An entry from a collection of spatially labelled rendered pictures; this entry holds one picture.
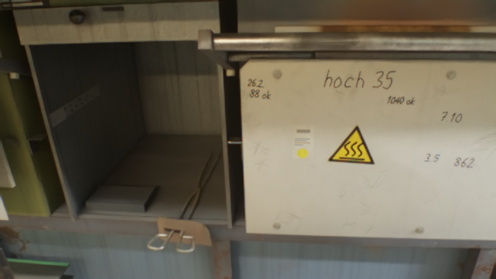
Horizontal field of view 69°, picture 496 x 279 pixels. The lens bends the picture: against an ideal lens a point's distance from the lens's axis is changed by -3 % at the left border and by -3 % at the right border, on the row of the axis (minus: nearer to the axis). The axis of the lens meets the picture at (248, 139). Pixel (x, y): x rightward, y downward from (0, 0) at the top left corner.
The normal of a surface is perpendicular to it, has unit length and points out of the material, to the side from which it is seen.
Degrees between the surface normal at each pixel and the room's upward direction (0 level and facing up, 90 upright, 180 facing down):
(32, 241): 90
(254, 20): 90
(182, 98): 90
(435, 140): 90
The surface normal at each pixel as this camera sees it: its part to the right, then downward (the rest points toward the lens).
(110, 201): -0.03, -0.91
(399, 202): -0.10, 0.41
